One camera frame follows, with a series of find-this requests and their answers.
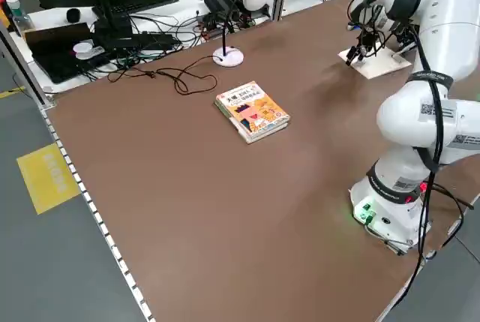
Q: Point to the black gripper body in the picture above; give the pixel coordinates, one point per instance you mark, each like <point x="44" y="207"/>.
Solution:
<point x="407" y="38"/>
<point x="367" y="40"/>

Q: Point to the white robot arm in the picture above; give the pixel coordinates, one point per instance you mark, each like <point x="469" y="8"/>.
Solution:
<point x="450" y="37"/>

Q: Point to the orange cartoon cover book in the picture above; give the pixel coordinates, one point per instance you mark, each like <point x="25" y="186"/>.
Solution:
<point x="255" y="112"/>

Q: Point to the white desk lamp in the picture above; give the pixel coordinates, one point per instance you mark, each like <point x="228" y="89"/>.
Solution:
<point x="228" y="57"/>

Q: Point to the black finned power supply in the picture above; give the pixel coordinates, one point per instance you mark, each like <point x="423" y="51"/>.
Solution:
<point x="221" y="1"/>

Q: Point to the black keyboard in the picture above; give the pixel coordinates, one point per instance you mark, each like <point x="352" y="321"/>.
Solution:
<point x="150" y="1"/>

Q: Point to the small white bowl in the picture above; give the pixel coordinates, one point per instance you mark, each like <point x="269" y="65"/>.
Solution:
<point x="83" y="51"/>

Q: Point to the black round speaker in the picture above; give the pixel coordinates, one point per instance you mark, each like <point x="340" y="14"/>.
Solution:
<point x="73" y="15"/>

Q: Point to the black laptop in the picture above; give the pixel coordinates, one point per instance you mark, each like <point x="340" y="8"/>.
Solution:
<point x="52" y="52"/>

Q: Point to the yellow floor sign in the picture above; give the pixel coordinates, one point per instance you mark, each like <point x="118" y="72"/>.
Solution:
<point x="48" y="179"/>

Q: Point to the clear bottle white cap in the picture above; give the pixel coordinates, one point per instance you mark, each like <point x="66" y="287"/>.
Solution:
<point x="18" y="18"/>

